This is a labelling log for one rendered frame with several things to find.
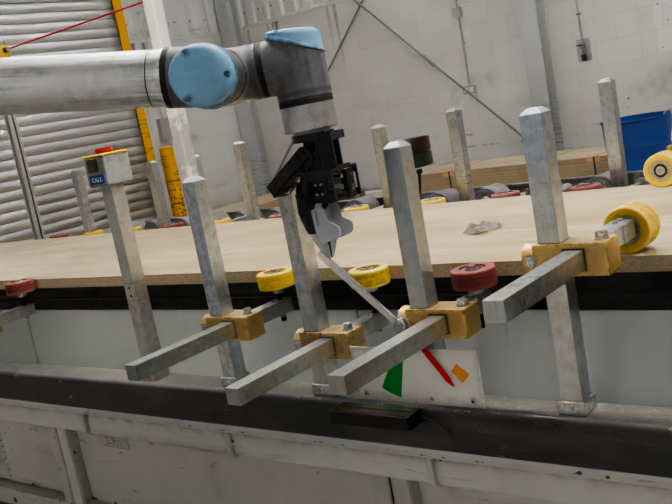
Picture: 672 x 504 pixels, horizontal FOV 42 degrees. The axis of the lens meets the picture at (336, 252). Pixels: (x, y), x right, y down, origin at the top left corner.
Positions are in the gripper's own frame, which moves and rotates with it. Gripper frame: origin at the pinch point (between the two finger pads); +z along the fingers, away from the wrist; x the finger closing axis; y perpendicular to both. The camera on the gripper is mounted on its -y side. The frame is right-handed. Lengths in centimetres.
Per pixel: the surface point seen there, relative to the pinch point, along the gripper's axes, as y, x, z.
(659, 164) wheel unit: 26, 93, 4
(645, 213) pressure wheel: 45, 28, 3
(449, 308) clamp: 18.5, 6.1, 12.3
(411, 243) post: 13.3, 6.2, 1.0
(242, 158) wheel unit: -128, 115, -12
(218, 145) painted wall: -741, 698, -3
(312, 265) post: -10.8, 8.0, 4.4
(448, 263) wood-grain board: 7.4, 25.5, 9.3
